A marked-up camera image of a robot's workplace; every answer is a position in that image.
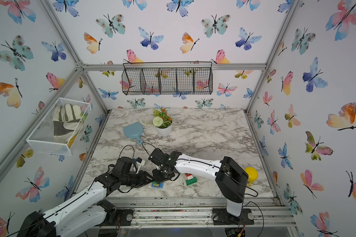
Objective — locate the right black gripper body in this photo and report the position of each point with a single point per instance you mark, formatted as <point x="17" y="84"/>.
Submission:
<point x="158" y="175"/>

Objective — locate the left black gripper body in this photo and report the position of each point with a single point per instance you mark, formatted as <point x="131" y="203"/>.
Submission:
<point x="134" y="179"/>

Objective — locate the light blue lego brick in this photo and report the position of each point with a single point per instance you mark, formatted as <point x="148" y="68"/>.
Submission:
<point x="161" y="186"/>

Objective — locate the green lego base brick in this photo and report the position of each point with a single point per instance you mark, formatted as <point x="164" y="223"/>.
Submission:
<point x="191" y="181"/>

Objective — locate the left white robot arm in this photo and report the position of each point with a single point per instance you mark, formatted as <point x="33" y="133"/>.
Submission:
<point x="89" y="207"/>

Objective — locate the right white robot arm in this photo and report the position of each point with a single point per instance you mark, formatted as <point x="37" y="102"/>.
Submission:
<point x="230" y="178"/>

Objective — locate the white plant pot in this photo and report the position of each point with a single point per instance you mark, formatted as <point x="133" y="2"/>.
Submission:
<point x="164" y="131"/>

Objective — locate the artificial green plant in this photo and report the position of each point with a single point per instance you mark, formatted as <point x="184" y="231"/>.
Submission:
<point x="161" y="118"/>

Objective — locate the grey white work glove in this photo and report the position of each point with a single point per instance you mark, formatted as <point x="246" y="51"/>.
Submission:
<point x="67" y="122"/>

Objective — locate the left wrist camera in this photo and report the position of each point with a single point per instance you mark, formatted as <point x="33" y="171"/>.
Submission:
<point x="139" y="163"/>

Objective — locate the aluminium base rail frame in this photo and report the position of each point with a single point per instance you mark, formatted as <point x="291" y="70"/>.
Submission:
<point x="200" y="212"/>

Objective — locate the white wire basket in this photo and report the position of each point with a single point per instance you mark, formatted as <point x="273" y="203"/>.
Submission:
<point x="41" y="138"/>

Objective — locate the black wire wall basket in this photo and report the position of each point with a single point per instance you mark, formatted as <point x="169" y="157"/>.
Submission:
<point x="167" y="78"/>

